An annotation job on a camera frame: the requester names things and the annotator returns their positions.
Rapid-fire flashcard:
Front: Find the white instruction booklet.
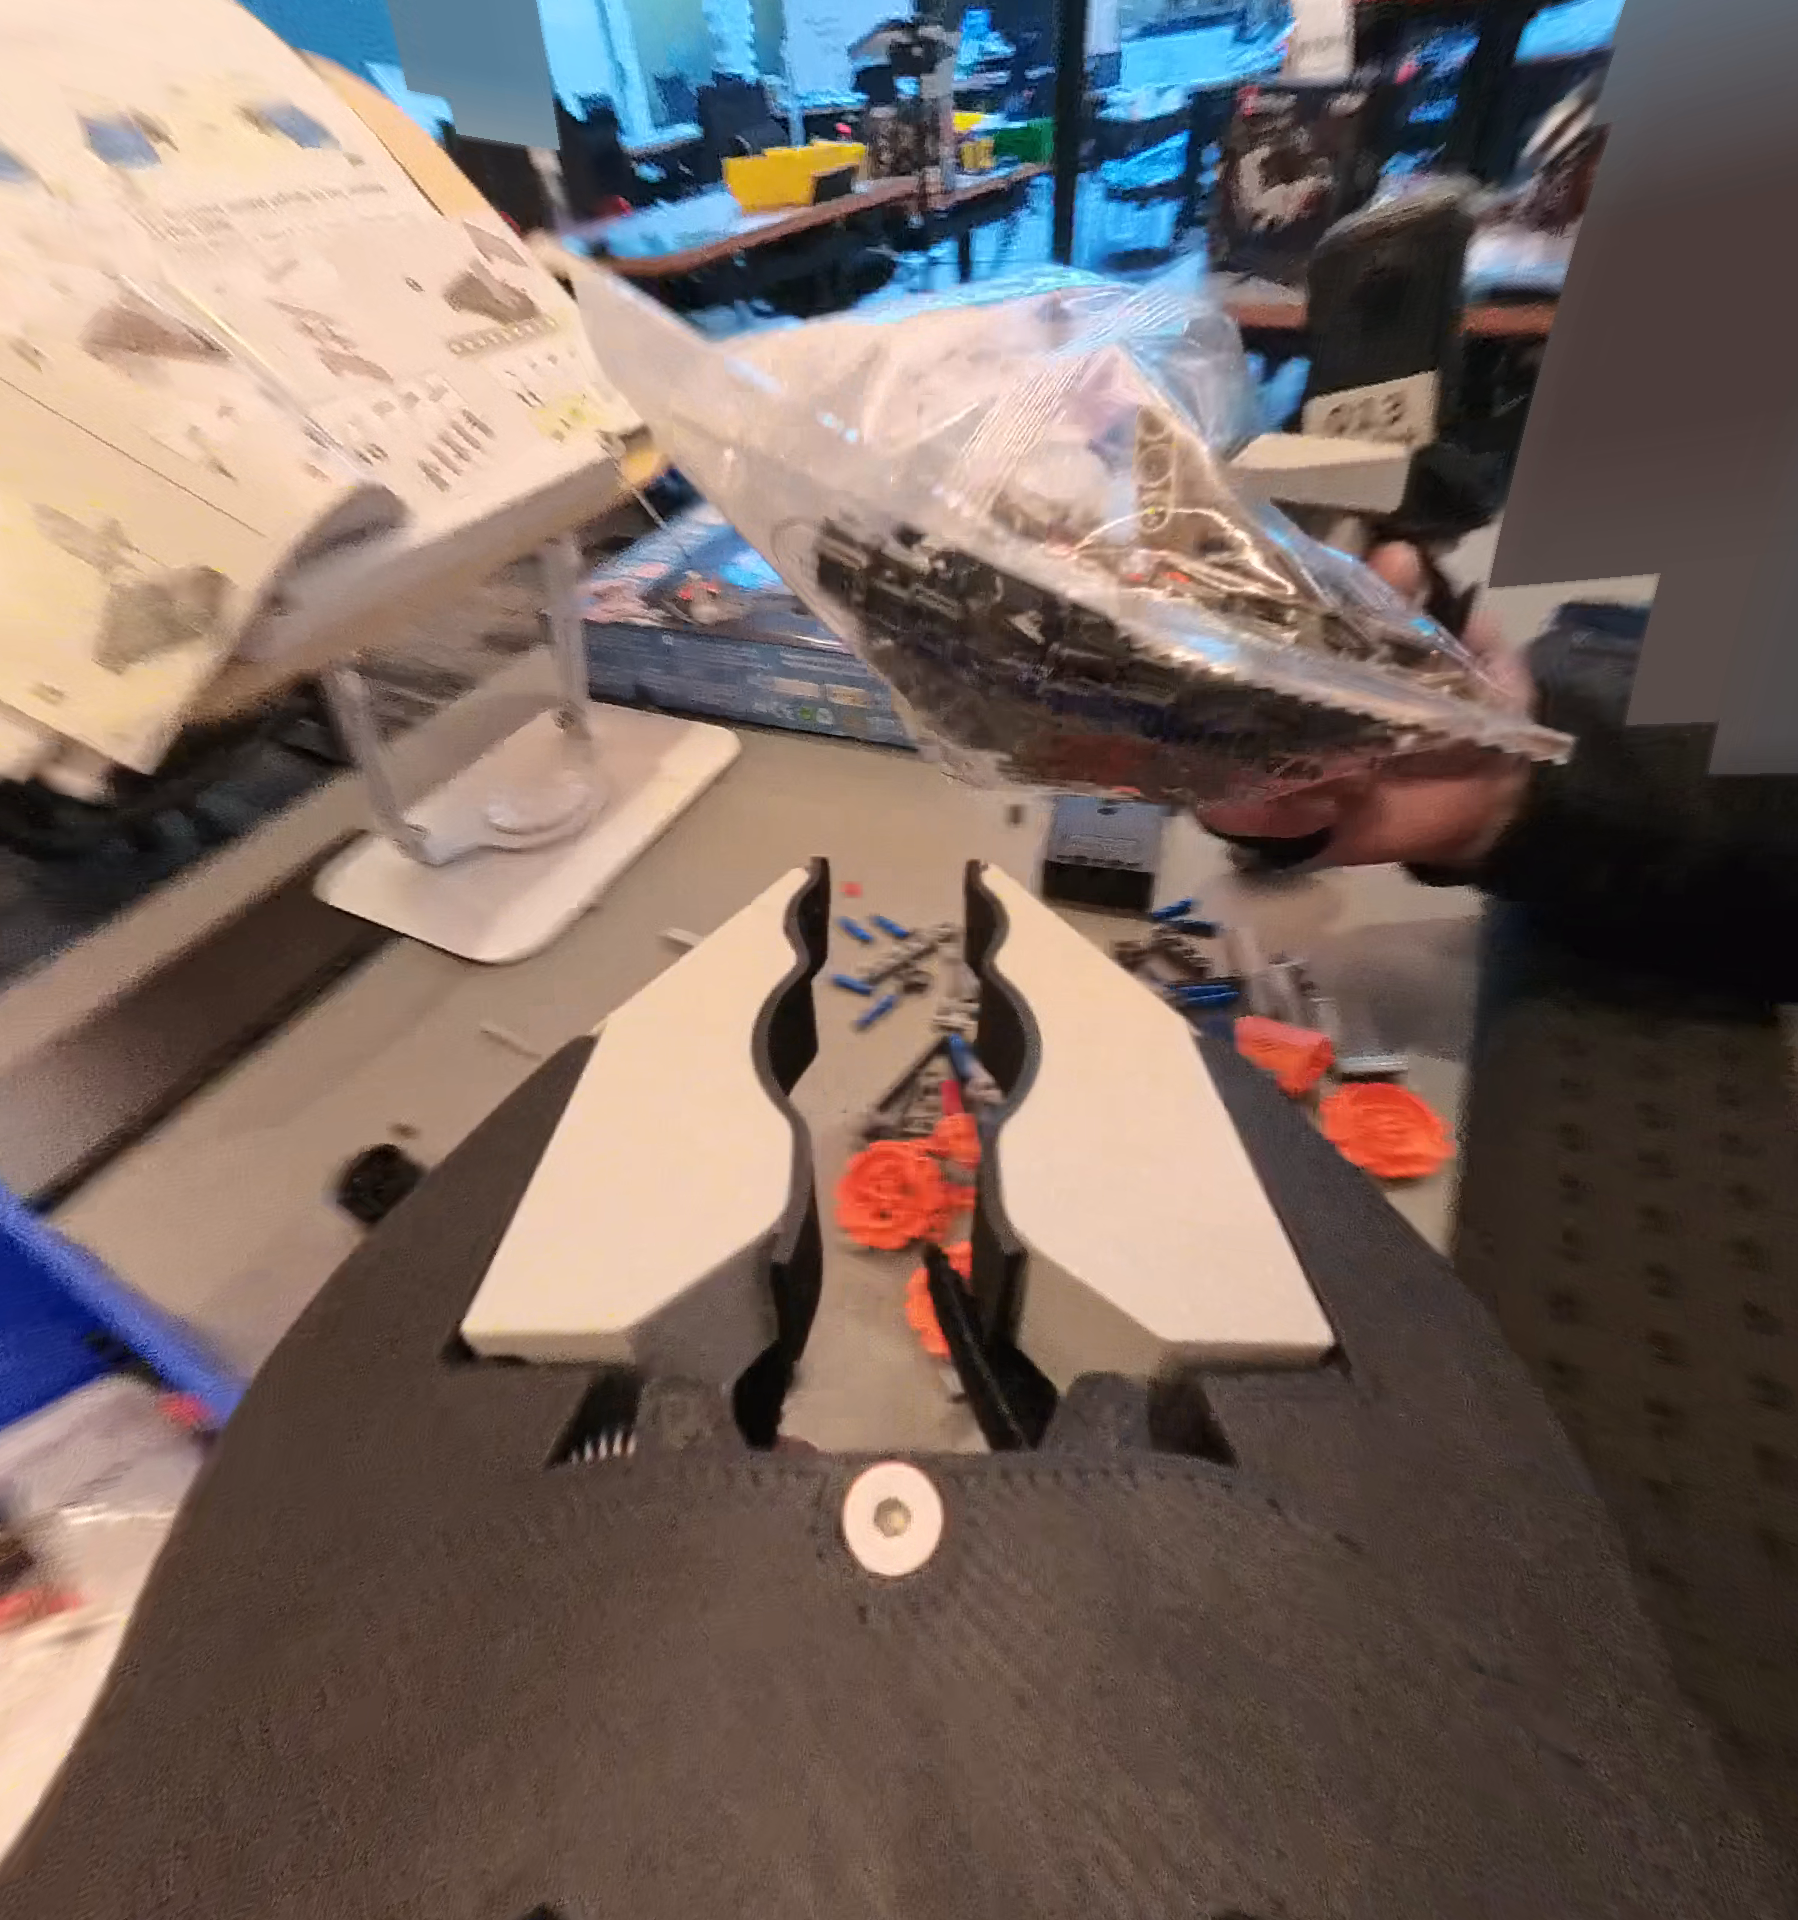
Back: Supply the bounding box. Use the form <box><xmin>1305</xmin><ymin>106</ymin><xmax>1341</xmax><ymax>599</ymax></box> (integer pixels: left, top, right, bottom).
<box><xmin>0</xmin><ymin>0</ymin><xmax>649</xmax><ymax>797</ymax></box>

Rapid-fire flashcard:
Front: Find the wooden background desk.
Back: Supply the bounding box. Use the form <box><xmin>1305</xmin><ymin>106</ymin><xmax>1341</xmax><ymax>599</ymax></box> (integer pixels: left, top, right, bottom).
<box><xmin>569</xmin><ymin>157</ymin><xmax>1058</xmax><ymax>293</ymax></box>

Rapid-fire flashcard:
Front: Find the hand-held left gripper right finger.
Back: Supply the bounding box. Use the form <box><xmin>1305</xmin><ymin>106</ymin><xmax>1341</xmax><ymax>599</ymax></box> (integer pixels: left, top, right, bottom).
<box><xmin>962</xmin><ymin>859</ymin><xmax>1337</xmax><ymax>1454</ymax></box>

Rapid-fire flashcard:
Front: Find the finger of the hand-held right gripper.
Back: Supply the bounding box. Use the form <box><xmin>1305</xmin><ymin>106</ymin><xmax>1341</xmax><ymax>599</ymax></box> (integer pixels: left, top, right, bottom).
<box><xmin>1226</xmin><ymin>433</ymin><xmax>1418</xmax><ymax>528</ymax></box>

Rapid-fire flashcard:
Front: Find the small black connector piece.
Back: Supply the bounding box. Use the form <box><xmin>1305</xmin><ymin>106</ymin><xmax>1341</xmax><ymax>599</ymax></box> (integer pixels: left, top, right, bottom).
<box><xmin>337</xmin><ymin>1143</ymin><xmax>423</xmax><ymax>1224</ymax></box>

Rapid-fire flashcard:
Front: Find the white and wood book stand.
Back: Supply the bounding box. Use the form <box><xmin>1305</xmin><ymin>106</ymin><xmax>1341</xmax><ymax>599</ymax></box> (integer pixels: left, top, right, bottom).
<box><xmin>299</xmin><ymin>61</ymin><xmax>741</xmax><ymax>965</ymax></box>

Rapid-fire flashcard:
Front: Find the clear bag of dark pieces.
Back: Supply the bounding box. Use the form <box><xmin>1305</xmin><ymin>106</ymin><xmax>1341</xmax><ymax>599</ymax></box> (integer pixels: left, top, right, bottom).
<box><xmin>569</xmin><ymin>255</ymin><xmax>1580</xmax><ymax>805</ymax></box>

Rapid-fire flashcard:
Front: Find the blue labelled plastic bin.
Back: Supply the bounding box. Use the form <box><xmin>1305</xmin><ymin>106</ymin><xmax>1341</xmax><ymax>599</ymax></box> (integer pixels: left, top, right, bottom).
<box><xmin>0</xmin><ymin>1156</ymin><xmax>247</xmax><ymax>1470</ymax></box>

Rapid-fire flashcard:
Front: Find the person's right hand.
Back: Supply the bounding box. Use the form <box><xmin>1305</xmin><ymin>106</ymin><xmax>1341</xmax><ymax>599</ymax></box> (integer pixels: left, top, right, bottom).
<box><xmin>1196</xmin><ymin>540</ymin><xmax>1540</xmax><ymax>875</ymax></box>

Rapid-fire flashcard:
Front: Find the clear bag with blue parts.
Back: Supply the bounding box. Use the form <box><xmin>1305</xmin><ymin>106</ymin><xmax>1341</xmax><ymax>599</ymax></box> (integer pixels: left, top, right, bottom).
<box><xmin>0</xmin><ymin>1372</ymin><xmax>233</xmax><ymax>1920</ymax></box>

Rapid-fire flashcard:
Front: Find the black steel column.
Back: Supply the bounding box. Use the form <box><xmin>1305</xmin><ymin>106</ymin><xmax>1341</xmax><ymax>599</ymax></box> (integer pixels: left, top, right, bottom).
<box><xmin>1050</xmin><ymin>0</ymin><xmax>1100</xmax><ymax>272</ymax></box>

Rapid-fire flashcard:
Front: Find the black printed cardboard box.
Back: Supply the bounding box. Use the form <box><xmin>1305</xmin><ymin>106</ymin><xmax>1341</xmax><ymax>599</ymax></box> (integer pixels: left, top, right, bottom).
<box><xmin>1212</xmin><ymin>74</ymin><xmax>1381</xmax><ymax>278</ymax></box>

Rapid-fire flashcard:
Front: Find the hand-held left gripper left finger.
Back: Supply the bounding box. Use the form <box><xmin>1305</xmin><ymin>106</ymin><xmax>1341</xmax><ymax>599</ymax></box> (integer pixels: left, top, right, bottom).
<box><xmin>461</xmin><ymin>859</ymin><xmax>831</xmax><ymax>1448</ymax></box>

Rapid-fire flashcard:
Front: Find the yellow plastic bin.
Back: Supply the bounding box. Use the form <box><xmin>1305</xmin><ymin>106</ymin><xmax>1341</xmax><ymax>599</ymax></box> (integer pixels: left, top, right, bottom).
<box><xmin>724</xmin><ymin>137</ymin><xmax>871</xmax><ymax>212</ymax></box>

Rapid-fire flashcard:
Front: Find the pile of small building pieces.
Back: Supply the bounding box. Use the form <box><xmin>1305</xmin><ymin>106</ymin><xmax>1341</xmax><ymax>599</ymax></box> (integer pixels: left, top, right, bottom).
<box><xmin>823</xmin><ymin>885</ymin><xmax>1460</xmax><ymax>1358</ymax></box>

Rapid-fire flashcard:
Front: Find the blue cardboard toy box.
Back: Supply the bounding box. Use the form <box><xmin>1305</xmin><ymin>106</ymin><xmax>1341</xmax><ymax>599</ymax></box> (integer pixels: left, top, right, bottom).
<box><xmin>582</xmin><ymin>502</ymin><xmax>932</xmax><ymax>752</ymax></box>

